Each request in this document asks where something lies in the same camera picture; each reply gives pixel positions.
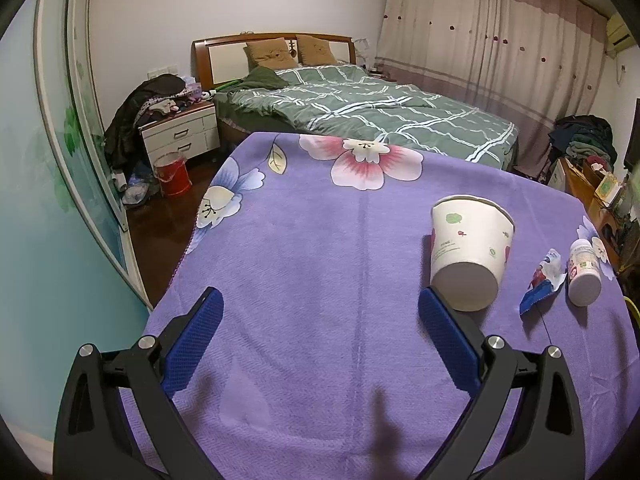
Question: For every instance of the dark jacket pile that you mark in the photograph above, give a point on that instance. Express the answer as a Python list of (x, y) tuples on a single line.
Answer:
[(127, 125)]

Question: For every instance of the small items on cabinet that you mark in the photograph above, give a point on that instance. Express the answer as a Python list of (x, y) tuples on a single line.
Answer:
[(185, 97)]

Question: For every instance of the red bucket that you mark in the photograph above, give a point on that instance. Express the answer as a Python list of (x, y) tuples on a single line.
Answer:
[(172, 177)]

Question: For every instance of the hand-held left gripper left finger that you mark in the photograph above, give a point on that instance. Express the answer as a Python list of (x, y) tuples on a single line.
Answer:
[(192, 342)]

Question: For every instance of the black television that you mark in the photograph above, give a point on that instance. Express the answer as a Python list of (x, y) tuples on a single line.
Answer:
[(634, 132)]

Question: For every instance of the green paper box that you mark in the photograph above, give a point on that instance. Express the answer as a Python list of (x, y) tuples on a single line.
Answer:
[(607, 187)]

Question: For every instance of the blue bin with yellow rim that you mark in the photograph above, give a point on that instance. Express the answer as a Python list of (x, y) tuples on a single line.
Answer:
[(634, 307)]

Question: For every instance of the pile of folded clothes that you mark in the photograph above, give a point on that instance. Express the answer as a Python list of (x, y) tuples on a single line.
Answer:
[(582, 140)]

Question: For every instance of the floor clutter of bags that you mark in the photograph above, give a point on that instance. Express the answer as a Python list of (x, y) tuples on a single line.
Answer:
[(134, 187)]

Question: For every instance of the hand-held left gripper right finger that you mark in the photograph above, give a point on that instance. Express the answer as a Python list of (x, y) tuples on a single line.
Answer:
[(447, 337)]

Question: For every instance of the wooden bed headboard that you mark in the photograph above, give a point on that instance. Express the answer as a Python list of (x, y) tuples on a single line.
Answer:
[(225, 57)]

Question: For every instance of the small white plastic bottle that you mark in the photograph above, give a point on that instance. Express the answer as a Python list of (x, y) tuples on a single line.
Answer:
[(584, 272)]

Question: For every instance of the pink beige curtain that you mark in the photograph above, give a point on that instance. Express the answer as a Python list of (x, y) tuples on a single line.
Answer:
[(490, 45)]

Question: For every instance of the wall air conditioner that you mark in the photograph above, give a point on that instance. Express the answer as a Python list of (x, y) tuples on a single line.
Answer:
[(619, 35)]

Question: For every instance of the white paper cup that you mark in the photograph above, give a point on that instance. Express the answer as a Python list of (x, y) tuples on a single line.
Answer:
[(470, 250)]

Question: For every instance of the white wall socket strip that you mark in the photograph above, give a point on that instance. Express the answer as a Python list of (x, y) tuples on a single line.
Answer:
[(162, 70)]

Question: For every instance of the dark green cloth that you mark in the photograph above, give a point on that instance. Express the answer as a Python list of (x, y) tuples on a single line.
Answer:
[(265, 80)]

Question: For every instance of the wooden side desk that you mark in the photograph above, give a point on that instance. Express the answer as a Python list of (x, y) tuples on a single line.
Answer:
[(582, 195)]

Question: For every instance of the glass sliding wardrobe door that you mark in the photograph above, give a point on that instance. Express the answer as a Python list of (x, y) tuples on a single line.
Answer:
[(55, 185)]

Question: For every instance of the brown pillow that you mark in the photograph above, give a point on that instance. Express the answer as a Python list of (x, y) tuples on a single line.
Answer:
[(270, 53), (316, 50)]

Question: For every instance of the purple floral tablecloth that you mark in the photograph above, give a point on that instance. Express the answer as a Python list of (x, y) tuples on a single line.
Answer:
[(310, 260)]

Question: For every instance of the green plaid quilt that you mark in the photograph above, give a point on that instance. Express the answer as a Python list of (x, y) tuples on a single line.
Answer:
[(380, 110)]

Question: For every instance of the white bedside cabinet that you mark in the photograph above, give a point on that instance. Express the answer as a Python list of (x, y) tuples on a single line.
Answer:
[(182, 132)]

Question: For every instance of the squeezed blue toothpaste tube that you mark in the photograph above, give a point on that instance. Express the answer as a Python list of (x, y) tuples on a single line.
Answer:
[(542, 280)]

